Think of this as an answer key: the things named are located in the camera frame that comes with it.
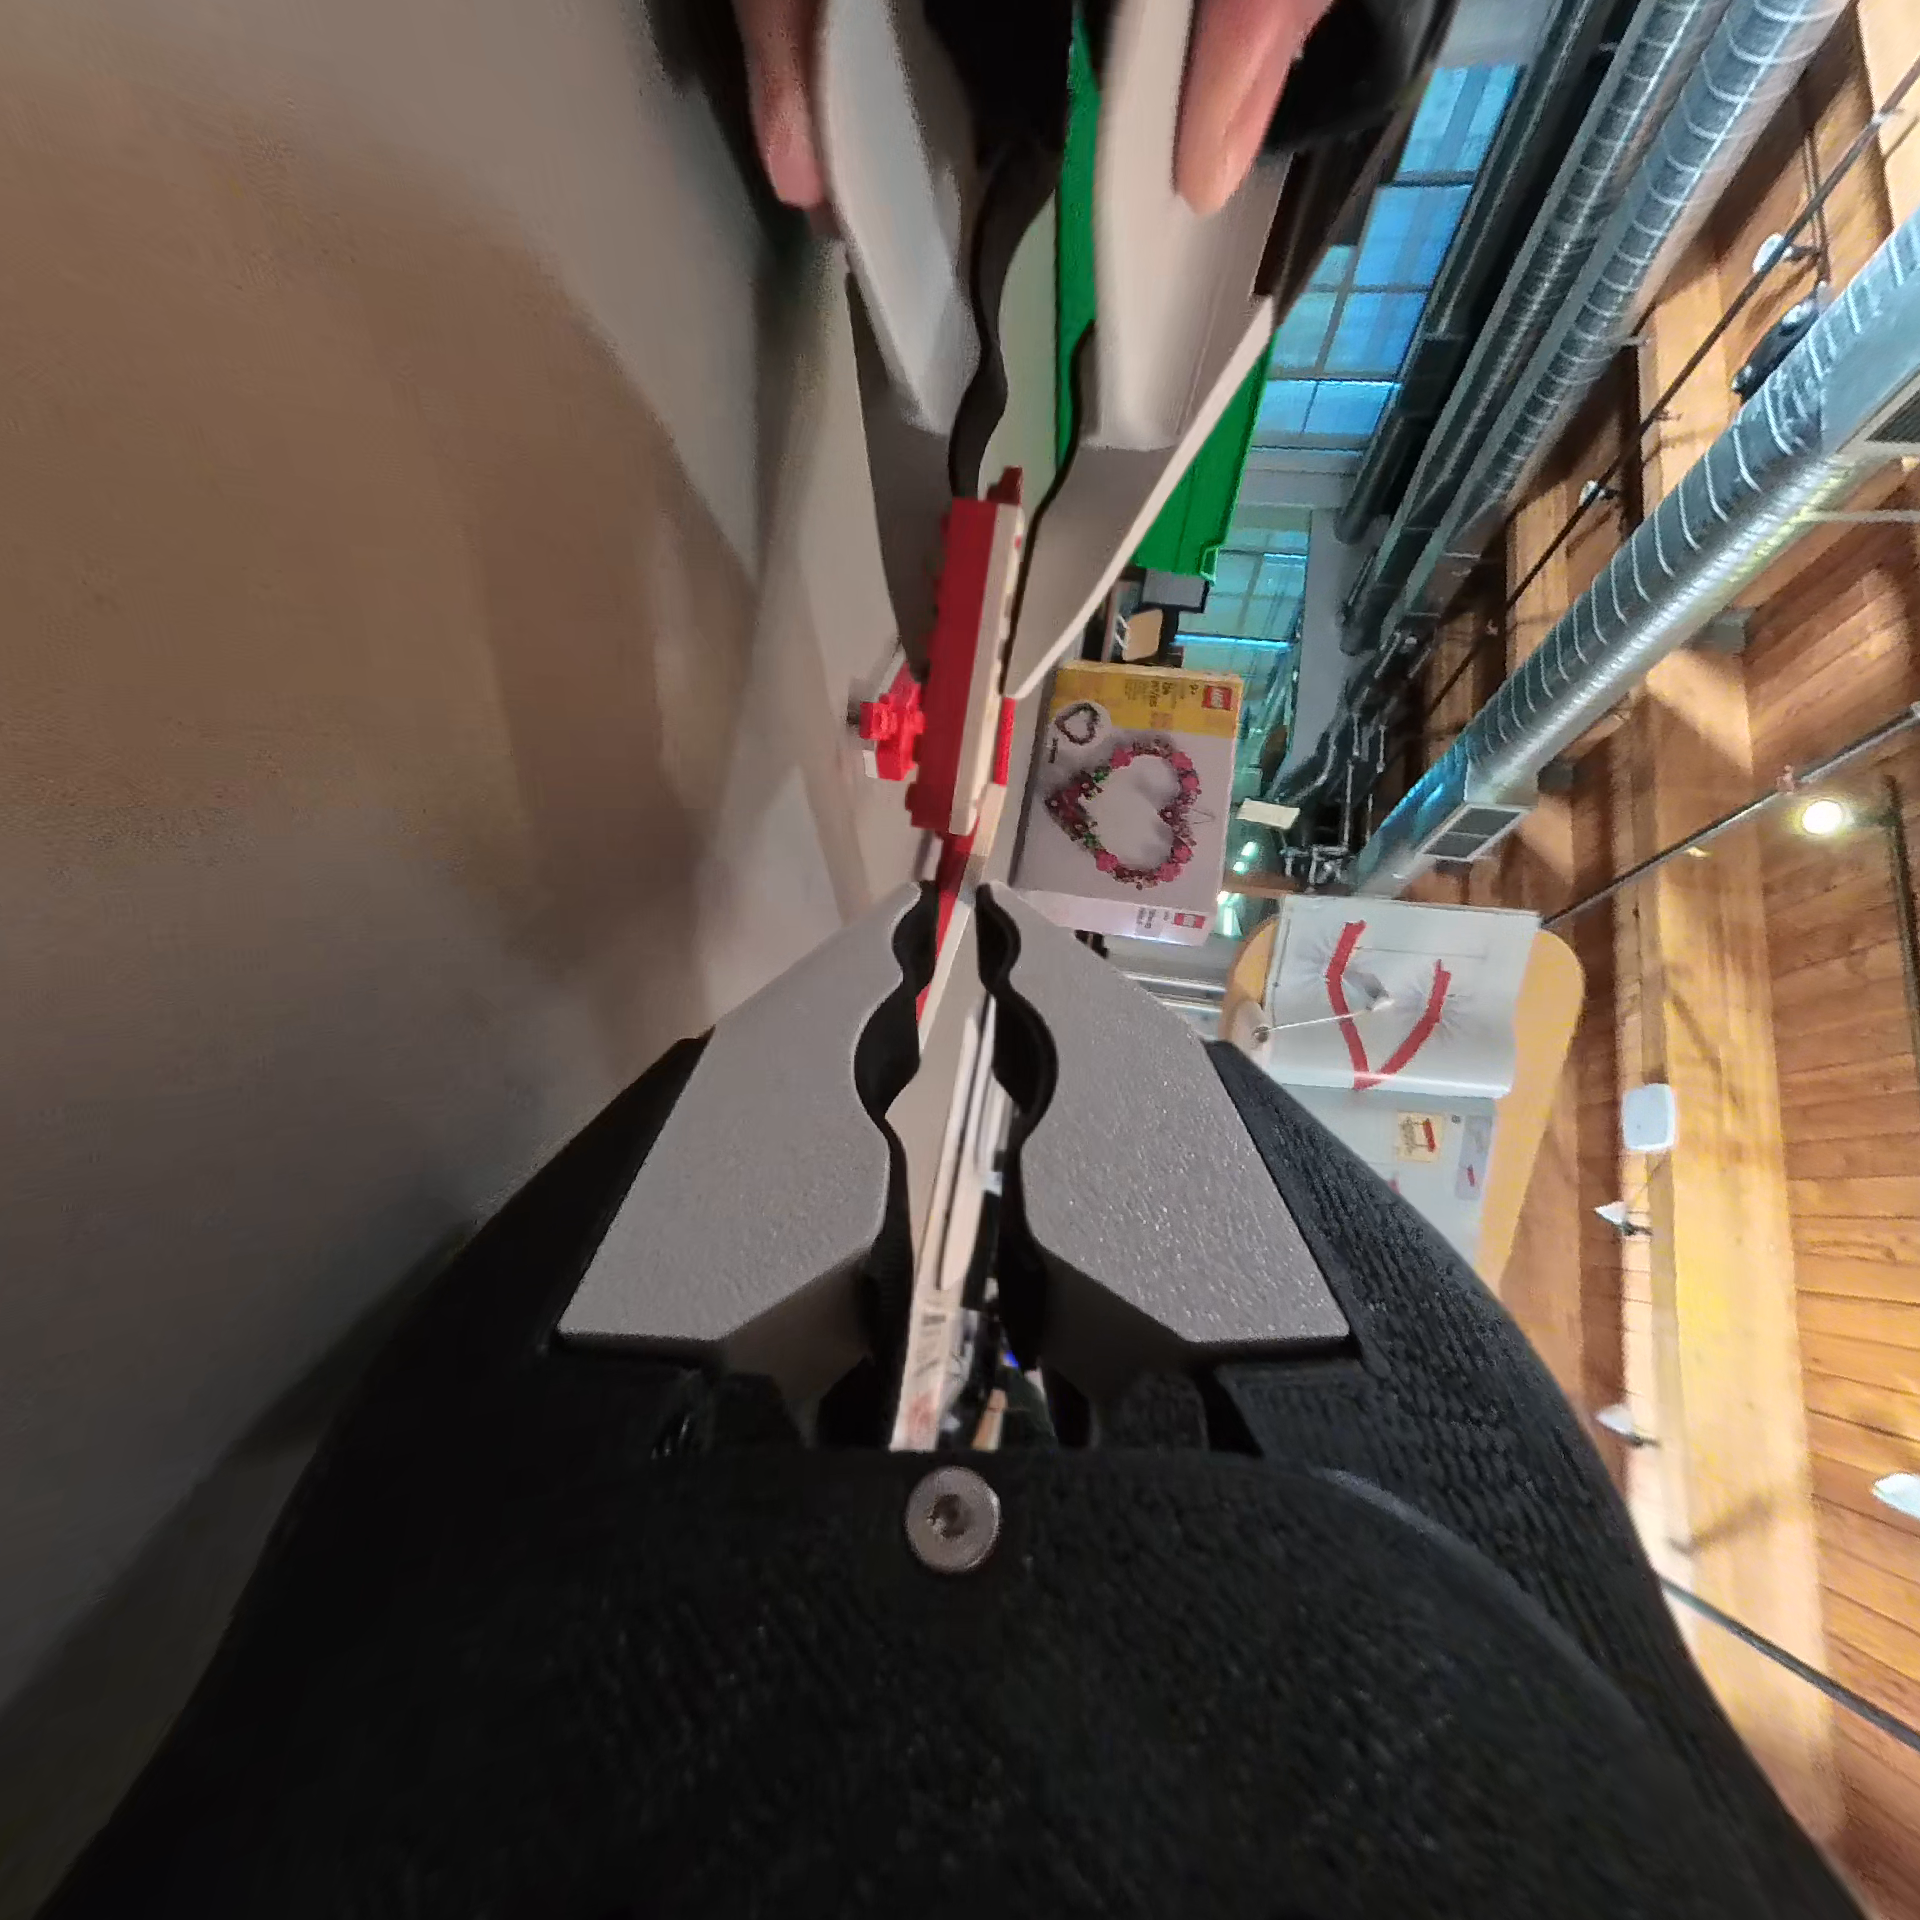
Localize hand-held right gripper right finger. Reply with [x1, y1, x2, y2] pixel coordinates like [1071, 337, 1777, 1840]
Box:
[975, 883, 1354, 1395]

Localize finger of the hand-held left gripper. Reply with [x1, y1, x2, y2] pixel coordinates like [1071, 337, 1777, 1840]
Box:
[817, 0, 1058, 646]
[999, 0, 1297, 701]

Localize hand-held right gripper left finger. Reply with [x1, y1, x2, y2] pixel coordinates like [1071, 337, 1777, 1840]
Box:
[550, 883, 927, 1408]

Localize red L-shaped Lego assembly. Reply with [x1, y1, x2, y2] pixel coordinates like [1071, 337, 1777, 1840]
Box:
[889, 832, 1011, 1453]

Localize red and white lego wedge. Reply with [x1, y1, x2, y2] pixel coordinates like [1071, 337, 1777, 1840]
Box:
[902, 463, 1041, 876]

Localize yellow and white lego box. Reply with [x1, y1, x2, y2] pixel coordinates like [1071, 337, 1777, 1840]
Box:
[1009, 660, 1247, 951]

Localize person's left hand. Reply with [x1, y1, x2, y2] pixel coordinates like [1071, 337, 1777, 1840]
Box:
[746, 0, 1340, 215]

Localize skylight window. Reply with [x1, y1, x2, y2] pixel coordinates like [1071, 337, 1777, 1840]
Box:
[1199, 59, 1519, 662]

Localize green panel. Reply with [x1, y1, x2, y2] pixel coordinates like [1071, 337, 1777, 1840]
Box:
[1053, 15, 1281, 585]

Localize white booth with red tape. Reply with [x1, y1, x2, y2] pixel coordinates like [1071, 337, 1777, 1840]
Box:
[1218, 892, 1586, 1308]

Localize silver round duct pipes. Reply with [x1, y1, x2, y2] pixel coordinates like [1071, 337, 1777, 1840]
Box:
[1332, 0, 1869, 662]

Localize large silver ventilation duct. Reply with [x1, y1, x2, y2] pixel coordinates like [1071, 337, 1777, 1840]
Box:
[1350, 224, 1920, 903]

